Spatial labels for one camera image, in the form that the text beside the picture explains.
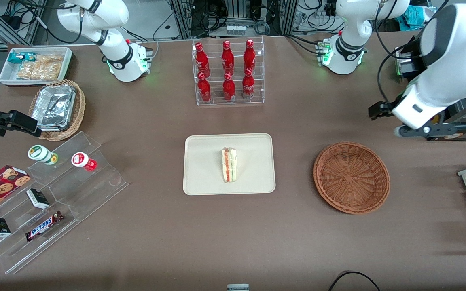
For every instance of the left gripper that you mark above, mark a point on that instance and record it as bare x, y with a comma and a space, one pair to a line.
380, 109

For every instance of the triangular sandwich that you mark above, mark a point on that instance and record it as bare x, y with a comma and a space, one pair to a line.
229, 165

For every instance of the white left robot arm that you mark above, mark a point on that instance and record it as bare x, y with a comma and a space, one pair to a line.
455, 52

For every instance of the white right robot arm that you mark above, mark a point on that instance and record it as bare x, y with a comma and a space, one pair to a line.
115, 60

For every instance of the aluminium foil tray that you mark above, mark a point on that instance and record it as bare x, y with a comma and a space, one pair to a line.
53, 107

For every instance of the light oval wicker basket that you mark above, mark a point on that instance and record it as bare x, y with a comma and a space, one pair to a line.
77, 109

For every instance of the brown round wicker basket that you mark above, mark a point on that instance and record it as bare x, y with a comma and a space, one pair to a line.
352, 178

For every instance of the beige plastic tray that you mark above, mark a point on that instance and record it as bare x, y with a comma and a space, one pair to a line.
257, 169

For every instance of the green label yogurt cup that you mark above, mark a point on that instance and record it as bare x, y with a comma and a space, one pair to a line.
41, 154

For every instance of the white rectangular snack bin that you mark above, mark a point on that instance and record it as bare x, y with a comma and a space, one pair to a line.
8, 74

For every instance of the black food warmer machine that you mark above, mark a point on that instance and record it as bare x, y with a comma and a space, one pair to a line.
411, 68

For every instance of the clear bag of crackers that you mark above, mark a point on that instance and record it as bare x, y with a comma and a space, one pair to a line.
41, 68

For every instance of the teal snack packet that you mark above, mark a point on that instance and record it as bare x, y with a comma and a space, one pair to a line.
19, 57

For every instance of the red label yogurt cup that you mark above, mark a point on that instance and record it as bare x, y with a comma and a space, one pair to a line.
82, 160

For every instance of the teal plastic bag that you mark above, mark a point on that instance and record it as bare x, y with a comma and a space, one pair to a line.
417, 18

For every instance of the clear acrylic tiered stand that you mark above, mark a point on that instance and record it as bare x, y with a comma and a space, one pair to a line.
87, 194

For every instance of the snickers chocolate bar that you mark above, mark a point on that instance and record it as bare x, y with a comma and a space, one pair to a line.
43, 226

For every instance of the clear acrylic bottle rack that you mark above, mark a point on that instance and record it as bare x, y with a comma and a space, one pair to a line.
257, 101

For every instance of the red cola bottle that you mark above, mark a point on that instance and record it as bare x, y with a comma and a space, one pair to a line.
202, 58
248, 85
249, 55
229, 87
204, 88
227, 56

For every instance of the white power strip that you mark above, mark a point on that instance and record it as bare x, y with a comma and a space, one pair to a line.
235, 29

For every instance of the small grey device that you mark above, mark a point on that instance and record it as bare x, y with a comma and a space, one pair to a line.
238, 287

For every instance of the aluminium frame rack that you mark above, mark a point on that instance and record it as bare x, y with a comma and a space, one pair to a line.
180, 16

